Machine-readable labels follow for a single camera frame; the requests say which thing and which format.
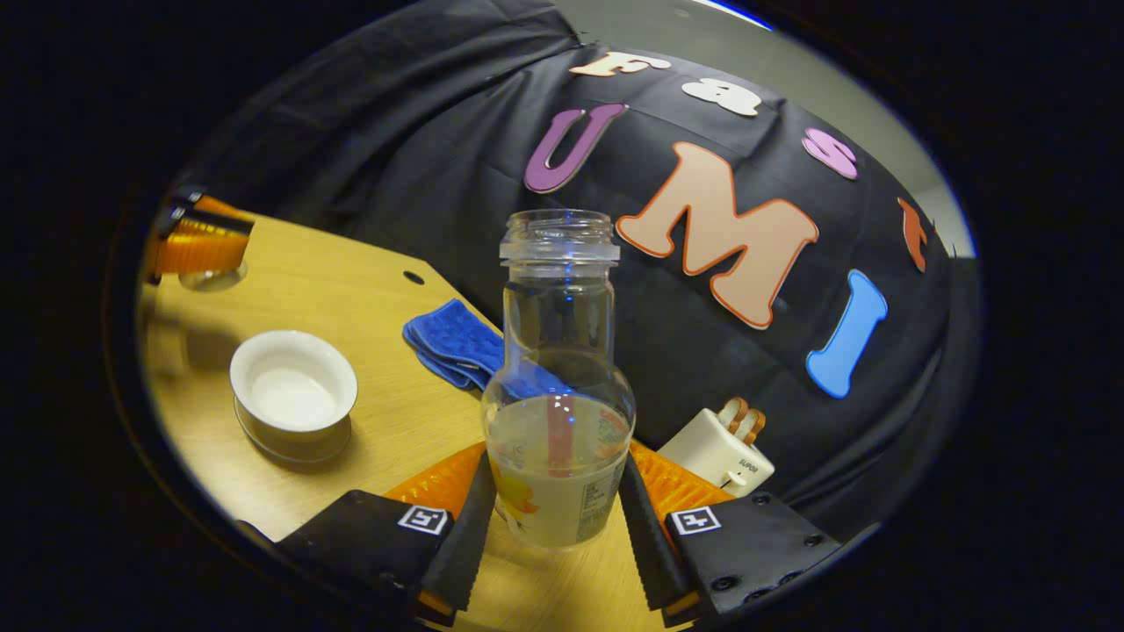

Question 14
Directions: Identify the white toaster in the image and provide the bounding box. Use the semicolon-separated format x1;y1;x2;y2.
657;407;775;499

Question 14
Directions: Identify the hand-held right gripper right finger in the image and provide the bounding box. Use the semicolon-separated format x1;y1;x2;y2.
615;439;842;628

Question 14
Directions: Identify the blue folded towel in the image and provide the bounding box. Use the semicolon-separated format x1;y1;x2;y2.
402;298;528;393

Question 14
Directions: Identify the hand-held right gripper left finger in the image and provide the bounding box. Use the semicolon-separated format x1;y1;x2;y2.
277;442;499;628

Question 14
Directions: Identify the cream ceramic teacup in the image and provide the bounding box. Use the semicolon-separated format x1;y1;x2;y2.
229;330;359;453

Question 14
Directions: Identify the clear glass water bottle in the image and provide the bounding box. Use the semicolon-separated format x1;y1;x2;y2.
481;209;637;550

